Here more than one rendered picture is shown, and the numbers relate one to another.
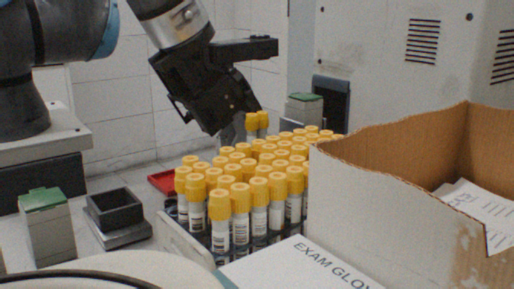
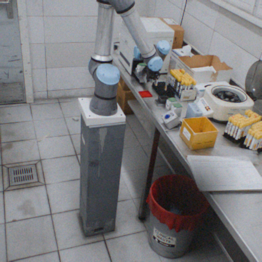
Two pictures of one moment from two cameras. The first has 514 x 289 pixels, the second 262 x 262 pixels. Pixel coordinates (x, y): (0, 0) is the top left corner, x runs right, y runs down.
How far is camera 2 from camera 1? 2.01 m
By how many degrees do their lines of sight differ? 67
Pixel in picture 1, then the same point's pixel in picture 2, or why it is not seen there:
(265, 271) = (199, 87)
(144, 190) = (147, 99)
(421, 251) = (208, 77)
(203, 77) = not seen: hidden behind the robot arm
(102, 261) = (208, 89)
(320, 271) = (200, 84)
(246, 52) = not seen: hidden behind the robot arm
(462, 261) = (212, 75)
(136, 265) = (209, 88)
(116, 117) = not seen: outside the picture
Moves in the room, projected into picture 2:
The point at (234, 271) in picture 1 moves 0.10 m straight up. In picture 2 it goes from (199, 88) to (202, 73)
